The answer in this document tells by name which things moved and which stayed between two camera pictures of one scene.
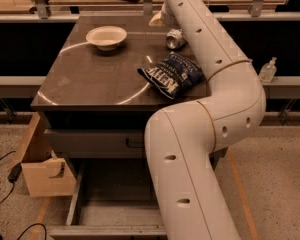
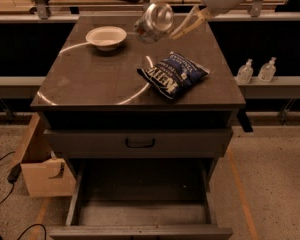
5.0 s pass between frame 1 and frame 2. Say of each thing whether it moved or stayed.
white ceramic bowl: stayed
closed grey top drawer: stayed
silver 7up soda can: moved
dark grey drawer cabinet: stayed
